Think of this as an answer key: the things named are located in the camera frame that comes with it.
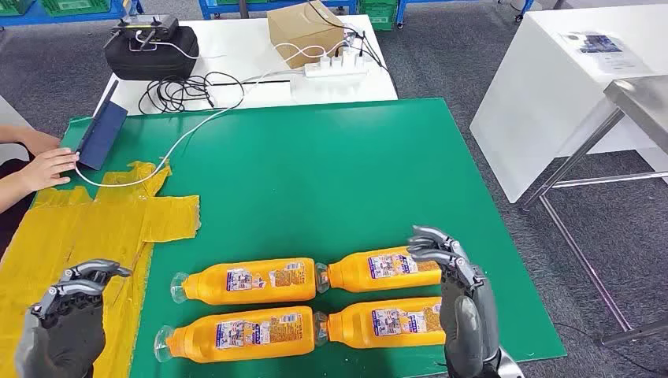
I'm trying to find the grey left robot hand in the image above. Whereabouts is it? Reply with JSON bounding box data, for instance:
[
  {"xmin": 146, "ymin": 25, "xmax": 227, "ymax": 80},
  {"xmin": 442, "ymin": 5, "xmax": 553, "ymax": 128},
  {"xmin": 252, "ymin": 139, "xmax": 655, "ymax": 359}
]
[{"xmin": 14, "ymin": 259, "xmax": 132, "ymax": 378}]

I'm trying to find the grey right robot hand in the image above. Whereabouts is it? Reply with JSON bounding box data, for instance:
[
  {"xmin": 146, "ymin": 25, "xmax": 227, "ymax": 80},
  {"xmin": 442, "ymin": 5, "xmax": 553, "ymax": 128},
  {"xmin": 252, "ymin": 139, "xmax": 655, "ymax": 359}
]
[{"xmin": 406, "ymin": 225, "xmax": 502, "ymax": 378}]

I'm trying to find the person's left hand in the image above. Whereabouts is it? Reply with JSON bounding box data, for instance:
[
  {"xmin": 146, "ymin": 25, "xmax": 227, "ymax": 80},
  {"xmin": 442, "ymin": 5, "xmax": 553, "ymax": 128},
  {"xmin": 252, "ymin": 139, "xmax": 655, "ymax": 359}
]
[{"xmin": 20, "ymin": 129, "xmax": 62, "ymax": 158}]

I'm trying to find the person's right hand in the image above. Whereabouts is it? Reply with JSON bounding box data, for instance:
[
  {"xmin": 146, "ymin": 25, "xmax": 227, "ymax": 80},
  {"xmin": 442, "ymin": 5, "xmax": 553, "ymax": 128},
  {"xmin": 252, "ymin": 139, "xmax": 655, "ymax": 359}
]
[{"xmin": 20, "ymin": 147, "xmax": 80, "ymax": 193}]

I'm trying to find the orange Tide detergent bottle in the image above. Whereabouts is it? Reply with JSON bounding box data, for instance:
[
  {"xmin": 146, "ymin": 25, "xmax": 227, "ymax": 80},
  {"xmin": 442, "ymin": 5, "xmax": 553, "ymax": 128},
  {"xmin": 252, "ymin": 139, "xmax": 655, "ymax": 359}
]
[
  {"xmin": 170, "ymin": 258, "xmax": 317, "ymax": 306},
  {"xmin": 154, "ymin": 306, "xmax": 317, "ymax": 365},
  {"xmin": 315, "ymin": 246, "xmax": 443, "ymax": 295},
  {"xmin": 314, "ymin": 297, "xmax": 447, "ymax": 350}
]

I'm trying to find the person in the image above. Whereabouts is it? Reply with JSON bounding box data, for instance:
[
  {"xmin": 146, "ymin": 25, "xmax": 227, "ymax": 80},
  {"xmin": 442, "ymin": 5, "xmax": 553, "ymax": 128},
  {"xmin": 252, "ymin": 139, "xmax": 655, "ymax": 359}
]
[{"xmin": 0, "ymin": 158, "xmax": 35, "ymax": 257}]

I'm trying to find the yellow taped cardboard sheet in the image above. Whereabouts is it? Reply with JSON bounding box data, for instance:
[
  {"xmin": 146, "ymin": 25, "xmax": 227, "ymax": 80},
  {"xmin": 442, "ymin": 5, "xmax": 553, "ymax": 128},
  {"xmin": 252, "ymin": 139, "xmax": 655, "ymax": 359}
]
[{"xmin": 0, "ymin": 160, "xmax": 202, "ymax": 378}]

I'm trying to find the blue shelf rack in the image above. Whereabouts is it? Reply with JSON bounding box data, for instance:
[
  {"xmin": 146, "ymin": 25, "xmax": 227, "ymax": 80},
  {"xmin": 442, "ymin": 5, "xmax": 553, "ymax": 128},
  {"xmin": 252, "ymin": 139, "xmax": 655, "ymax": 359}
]
[
  {"xmin": 395, "ymin": 0, "xmax": 536, "ymax": 30},
  {"xmin": 198, "ymin": 0, "xmax": 358, "ymax": 20},
  {"xmin": 0, "ymin": 0, "xmax": 144, "ymax": 30}
]

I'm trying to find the black carrying case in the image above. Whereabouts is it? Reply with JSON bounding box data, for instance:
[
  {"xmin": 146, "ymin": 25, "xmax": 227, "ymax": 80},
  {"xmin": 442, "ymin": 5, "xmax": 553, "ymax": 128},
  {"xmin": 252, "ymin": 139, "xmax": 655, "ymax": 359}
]
[{"xmin": 104, "ymin": 24, "xmax": 200, "ymax": 82}]

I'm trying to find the green plastic crate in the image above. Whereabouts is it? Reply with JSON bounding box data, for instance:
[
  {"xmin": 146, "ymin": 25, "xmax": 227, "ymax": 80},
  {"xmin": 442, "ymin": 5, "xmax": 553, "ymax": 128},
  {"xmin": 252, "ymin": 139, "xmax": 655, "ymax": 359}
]
[
  {"xmin": 40, "ymin": 0, "xmax": 112, "ymax": 17},
  {"xmin": 0, "ymin": 0, "xmax": 35, "ymax": 17},
  {"xmin": 358, "ymin": 0, "xmax": 399, "ymax": 32}
]

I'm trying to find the black remote controller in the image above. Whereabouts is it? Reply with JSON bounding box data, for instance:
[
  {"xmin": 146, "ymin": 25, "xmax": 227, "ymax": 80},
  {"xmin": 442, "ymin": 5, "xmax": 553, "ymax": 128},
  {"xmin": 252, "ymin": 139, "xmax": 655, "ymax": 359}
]
[{"xmin": 103, "ymin": 13, "xmax": 180, "ymax": 52}]

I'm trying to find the green table mat board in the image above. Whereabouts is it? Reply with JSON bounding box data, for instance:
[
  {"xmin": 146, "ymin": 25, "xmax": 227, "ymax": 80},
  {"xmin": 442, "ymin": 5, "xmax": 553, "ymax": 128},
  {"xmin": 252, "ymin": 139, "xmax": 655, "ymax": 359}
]
[{"xmin": 32, "ymin": 98, "xmax": 568, "ymax": 378}]

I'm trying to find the white flat box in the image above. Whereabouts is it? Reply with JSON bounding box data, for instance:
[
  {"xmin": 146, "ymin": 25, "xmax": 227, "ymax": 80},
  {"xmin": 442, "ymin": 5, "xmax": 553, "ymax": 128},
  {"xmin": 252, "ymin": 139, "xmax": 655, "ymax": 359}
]
[{"xmin": 206, "ymin": 79, "xmax": 292, "ymax": 106}]

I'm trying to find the white table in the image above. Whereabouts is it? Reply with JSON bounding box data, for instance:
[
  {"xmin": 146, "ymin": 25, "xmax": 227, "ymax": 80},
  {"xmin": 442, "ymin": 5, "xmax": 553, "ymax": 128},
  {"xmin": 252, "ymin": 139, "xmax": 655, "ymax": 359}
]
[{"xmin": 98, "ymin": 13, "xmax": 399, "ymax": 117}]

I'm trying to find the white cabinet desk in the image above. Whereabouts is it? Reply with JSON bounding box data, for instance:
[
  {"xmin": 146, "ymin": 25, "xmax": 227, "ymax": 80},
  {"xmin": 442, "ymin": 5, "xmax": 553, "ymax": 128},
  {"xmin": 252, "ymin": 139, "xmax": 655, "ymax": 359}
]
[{"xmin": 469, "ymin": 4, "xmax": 668, "ymax": 205}]

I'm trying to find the white power strip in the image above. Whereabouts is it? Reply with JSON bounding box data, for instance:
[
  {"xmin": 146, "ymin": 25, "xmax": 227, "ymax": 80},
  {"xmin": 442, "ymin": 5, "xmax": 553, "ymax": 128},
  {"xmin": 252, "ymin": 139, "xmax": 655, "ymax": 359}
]
[{"xmin": 304, "ymin": 58, "xmax": 370, "ymax": 80}]

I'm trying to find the brown cardboard box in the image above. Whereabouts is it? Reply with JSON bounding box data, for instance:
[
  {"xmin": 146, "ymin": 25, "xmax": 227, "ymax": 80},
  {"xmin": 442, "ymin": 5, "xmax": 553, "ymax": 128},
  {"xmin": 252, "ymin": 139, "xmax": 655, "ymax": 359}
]
[{"xmin": 266, "ymin": 1, "xmax": 347, "ymax": 70}]

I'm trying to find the stainless steel table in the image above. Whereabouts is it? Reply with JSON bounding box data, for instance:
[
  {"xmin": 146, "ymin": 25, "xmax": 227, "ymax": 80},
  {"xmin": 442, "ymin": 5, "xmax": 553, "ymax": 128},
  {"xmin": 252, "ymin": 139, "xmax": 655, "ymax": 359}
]
[{"xmin": 519, "ymin": 74, "xmax": 668, "ymax": 348}]

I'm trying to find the printed paper sheet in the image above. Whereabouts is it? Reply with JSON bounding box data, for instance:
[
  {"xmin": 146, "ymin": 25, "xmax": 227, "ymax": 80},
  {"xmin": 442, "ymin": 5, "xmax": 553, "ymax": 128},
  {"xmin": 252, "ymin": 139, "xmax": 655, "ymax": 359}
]
[{"xmin": 557, "ymin": 31, "xmax": 653, "ymax": 75}]

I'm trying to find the white tablet charging cable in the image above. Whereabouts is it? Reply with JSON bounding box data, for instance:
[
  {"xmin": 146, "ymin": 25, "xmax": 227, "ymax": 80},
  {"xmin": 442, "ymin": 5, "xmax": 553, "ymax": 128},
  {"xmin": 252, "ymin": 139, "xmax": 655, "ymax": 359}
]
[{"xmin": 72, "ymin": 39, "xmax": 361, "ymax": 189}]

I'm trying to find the coiled black cable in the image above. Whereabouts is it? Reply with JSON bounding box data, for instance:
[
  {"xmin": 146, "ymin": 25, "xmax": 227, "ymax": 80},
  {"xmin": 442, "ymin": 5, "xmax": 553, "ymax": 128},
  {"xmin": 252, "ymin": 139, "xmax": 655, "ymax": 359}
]
[{"xmin": 137, "ymin": 71, "xmax": 247, "ymax": 116}]

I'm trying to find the white controller cable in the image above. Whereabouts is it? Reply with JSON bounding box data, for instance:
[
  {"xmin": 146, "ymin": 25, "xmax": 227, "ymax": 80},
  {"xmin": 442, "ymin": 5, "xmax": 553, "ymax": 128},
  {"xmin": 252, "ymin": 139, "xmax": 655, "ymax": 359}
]
[{"xmin": 134, "ymin": 30, "xmax": 228, "ymax": 61}]

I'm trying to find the black power cable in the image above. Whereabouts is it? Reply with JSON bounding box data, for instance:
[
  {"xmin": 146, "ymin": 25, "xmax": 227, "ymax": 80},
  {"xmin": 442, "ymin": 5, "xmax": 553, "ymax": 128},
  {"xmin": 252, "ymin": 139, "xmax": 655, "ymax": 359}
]
[{"xmin": 307, "ymin": 0, "xmax": 399, "ymax": 98}]

